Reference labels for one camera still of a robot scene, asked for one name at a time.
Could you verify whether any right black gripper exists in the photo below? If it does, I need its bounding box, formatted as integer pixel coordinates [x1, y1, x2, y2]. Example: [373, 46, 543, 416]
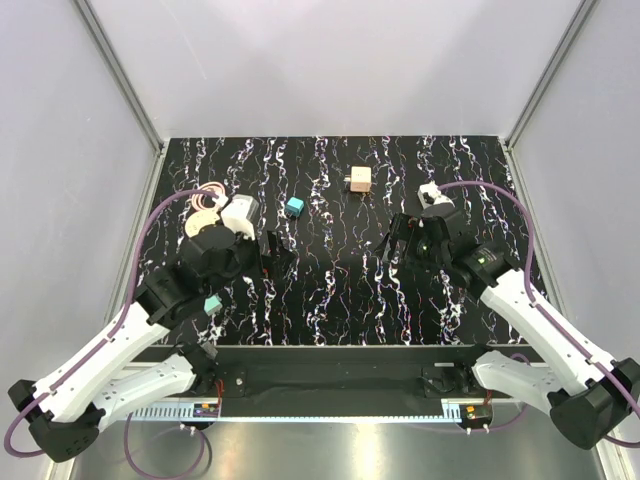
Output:
[373, 212, 450, 275]

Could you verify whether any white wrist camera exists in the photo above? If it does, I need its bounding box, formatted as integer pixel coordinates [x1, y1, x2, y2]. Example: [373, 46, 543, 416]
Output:
[221, 194, 259, 240]
[418, 181, 455, 215]

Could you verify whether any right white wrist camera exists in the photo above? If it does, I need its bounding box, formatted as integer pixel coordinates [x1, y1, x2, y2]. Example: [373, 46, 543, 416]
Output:
[418, 181, 455, 215]

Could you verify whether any pink cube socket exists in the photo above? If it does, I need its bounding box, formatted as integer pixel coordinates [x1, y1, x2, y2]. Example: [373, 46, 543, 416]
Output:
[345, 166, 372, 193]

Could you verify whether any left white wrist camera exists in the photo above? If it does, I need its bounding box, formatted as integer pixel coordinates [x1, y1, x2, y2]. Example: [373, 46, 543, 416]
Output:
[221, 194, 259, 240]

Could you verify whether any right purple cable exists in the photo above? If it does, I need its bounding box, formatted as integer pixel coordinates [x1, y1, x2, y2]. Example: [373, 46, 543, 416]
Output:
[434, 180, 640, 449]

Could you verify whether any pink coiled cable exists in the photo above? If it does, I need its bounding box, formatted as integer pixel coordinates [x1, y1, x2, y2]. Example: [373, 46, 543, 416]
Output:
[190, 181, 227, 213]

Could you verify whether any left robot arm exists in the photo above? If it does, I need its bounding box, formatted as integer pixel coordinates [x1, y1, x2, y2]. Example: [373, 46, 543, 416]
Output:
[8, 225, 295, 463]

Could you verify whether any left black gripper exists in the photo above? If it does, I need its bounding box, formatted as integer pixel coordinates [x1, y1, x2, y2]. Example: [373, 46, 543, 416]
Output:
[204, 224, 295, 298]

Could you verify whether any teal plug adapter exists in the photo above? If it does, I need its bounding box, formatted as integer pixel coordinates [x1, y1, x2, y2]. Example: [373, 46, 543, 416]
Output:
[285, 197, 305, 219]

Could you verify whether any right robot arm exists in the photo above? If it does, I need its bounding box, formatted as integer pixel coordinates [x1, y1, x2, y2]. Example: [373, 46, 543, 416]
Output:
[376, 205, 639, 450]

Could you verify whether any mint plug adapter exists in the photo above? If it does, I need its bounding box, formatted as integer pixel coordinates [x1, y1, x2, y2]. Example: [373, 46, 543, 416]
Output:
[203, 295, 222, 317]

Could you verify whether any pink round socket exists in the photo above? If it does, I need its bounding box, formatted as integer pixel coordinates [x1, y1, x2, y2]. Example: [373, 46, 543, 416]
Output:
[184, 210, 219, 238]

